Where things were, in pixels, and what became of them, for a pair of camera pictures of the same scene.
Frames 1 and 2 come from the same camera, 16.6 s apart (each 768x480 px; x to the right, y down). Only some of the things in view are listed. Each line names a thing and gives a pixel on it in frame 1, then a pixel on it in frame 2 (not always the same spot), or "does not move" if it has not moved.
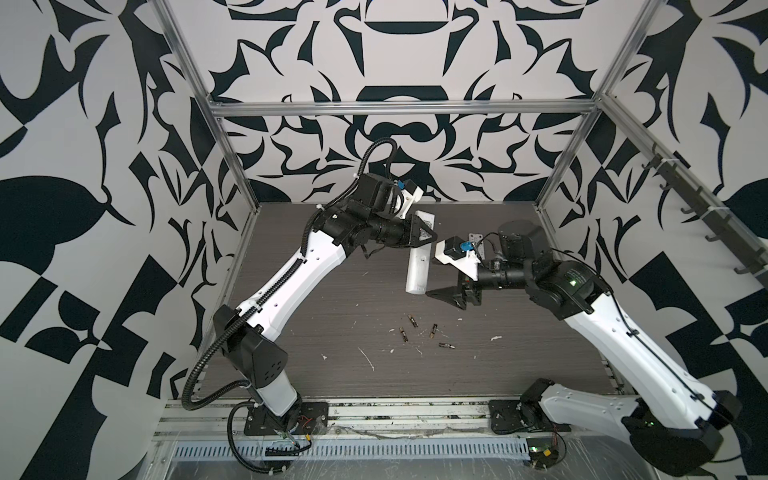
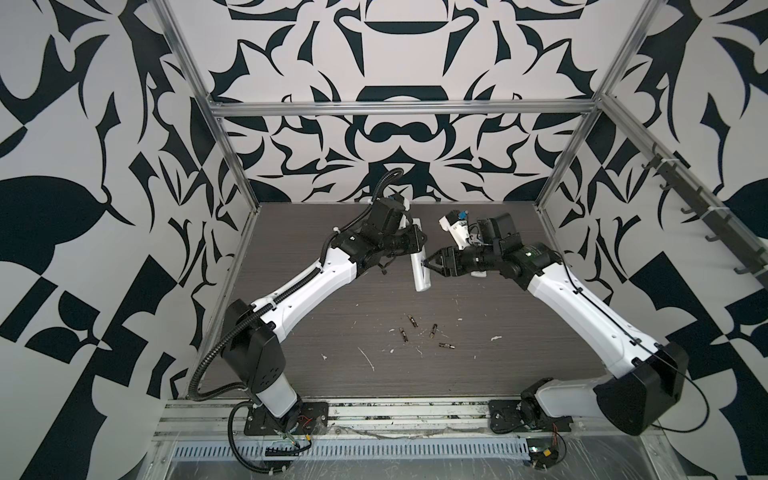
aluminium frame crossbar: x=403 y=108 does not move
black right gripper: x=458 y=293 → x=448 y=260
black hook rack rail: x=755 y=259 does not move
